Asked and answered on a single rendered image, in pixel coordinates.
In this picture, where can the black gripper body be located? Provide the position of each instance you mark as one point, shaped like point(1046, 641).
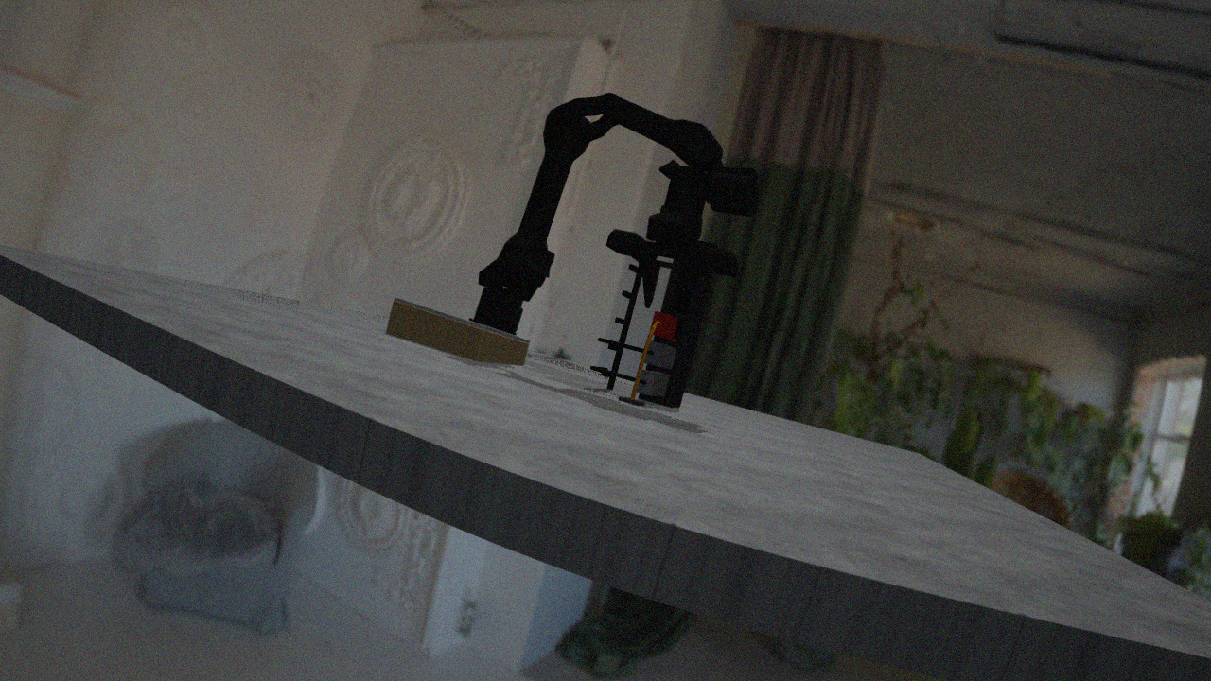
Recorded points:
point(723, 261)

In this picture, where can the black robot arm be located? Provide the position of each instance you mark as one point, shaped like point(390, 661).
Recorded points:
point(525, 261)

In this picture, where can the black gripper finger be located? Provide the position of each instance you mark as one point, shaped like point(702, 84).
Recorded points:
point(650, 272)
point(689, 275)

